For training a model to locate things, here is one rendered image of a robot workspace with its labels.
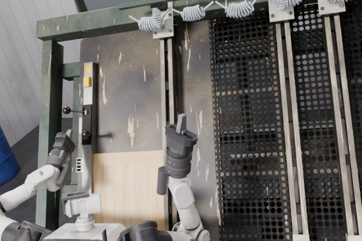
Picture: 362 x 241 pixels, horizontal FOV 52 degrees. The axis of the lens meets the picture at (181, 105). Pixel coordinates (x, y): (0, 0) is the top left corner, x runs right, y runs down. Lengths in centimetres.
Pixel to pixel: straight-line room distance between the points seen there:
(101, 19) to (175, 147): 93
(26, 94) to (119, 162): 412
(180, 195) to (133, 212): 55
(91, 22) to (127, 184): 82
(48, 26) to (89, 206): 110
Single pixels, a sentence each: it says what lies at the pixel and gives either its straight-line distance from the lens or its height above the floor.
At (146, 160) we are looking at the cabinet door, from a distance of 176.
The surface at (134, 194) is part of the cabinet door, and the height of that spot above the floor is 112.
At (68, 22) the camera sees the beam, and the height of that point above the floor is 186.
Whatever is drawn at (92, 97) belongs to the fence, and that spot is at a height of 152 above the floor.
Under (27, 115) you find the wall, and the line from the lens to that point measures 582.
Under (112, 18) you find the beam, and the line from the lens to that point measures 190.
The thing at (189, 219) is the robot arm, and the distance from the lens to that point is 139.
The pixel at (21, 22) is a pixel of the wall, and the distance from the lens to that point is 559.
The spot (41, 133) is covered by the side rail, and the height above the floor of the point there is 139.
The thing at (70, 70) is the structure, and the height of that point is 161.
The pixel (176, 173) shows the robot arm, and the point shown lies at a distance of 124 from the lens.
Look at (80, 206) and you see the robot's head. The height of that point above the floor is 143.
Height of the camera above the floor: 217
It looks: 25 degrees down
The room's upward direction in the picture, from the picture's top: 13 degrees counter-clockwise
